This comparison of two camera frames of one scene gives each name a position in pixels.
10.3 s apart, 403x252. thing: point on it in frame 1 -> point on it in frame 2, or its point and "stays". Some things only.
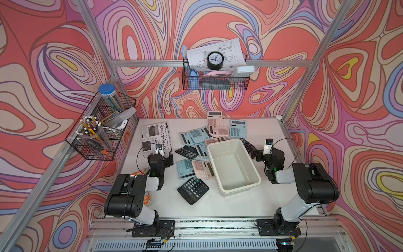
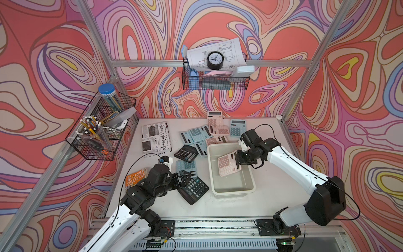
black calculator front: [192, 190] stays
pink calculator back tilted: [219, 130] stays
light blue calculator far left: [186, 138] stays
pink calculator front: [203, 169] -> [228, 164]
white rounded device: [245, 69] stays
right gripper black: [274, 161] -> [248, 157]
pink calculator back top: [214, 118] stays
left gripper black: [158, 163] -> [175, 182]
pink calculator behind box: [214, 139] stays
